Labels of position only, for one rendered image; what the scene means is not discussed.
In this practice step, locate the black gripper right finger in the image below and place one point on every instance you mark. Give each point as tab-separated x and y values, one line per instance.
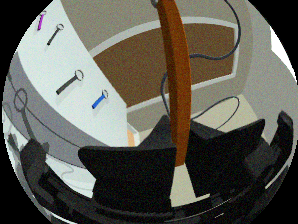
209	151

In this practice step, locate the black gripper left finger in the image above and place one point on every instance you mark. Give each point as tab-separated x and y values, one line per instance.
153	160

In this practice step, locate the orange-brown handle with grey loop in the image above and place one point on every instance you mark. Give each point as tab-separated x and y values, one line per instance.
179	78

